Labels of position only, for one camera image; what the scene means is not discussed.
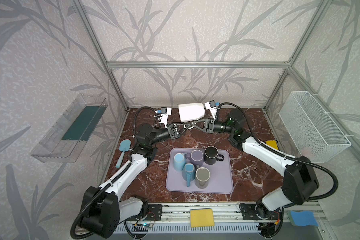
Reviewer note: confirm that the clear plastic wall bin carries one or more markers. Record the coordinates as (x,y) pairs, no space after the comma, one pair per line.
(67,138)

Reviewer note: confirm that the yellow sponge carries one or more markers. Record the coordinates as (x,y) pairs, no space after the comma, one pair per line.
(202,218)

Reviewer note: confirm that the aluminium frame post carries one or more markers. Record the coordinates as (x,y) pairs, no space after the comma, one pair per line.
(85,20)

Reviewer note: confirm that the blue sponge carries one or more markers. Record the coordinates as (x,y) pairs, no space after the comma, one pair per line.
(302,219)

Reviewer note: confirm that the light blue silicone spatula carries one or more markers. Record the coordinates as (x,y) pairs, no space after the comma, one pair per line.
(123,148)

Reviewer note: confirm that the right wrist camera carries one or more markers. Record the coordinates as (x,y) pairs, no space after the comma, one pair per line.
(212,106)

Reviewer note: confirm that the white faceted mug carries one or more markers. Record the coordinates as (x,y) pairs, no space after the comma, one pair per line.
(191,112)

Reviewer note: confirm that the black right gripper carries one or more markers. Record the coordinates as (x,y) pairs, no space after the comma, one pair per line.
(210,126)

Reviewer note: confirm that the white wire basket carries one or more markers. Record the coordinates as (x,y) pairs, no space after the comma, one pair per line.
(312,129)

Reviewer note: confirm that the blue polka dot mug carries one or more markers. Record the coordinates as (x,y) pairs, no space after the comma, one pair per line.
(188,173)

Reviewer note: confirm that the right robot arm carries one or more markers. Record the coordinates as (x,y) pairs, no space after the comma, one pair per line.
(299,177)

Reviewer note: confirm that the light blue mug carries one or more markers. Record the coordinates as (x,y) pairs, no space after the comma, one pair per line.
(180,160)

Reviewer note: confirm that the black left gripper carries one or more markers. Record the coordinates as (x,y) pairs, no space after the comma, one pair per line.
(172,131)

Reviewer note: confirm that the yellow item on table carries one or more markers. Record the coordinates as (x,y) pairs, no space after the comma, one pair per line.
(273,144)

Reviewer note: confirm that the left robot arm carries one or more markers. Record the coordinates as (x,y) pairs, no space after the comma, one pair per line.
(102,209)

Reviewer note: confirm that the black mug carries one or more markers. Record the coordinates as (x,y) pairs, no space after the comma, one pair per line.
(212,155)

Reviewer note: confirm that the grey mug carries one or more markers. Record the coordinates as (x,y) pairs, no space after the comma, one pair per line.
(202,177)

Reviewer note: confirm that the green circuit board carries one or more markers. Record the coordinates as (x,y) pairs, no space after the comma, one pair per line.
(145,227)

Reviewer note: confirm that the lavender mug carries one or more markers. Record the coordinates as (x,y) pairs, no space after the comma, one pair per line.
(197,158)

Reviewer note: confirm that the lavender plastic tray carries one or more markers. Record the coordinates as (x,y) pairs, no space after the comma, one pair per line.
(221,181)

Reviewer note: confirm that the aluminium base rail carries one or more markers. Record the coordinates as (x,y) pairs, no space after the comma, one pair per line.
(175,218)

